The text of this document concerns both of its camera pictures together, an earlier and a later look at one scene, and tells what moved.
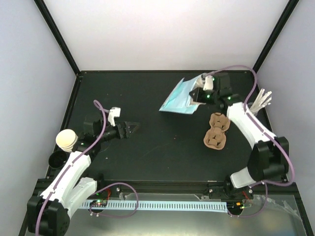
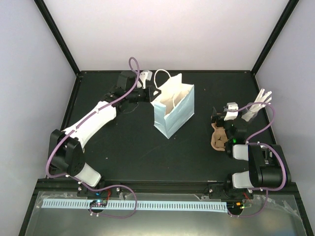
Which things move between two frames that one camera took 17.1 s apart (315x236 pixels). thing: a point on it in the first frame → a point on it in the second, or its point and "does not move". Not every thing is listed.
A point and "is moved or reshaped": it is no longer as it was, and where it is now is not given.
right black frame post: x=290 y=9 does not move
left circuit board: x=99 y=203 does not move
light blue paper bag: x=179 y=100 is moved or reshaped
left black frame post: x=57 y=35 does not move
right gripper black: x=198 y=99 → x=219 y=117
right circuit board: x=235 y=206 does not move
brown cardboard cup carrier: x=215 y=137 is moved or reshaped
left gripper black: x=122 y=135 → x=149 y=97
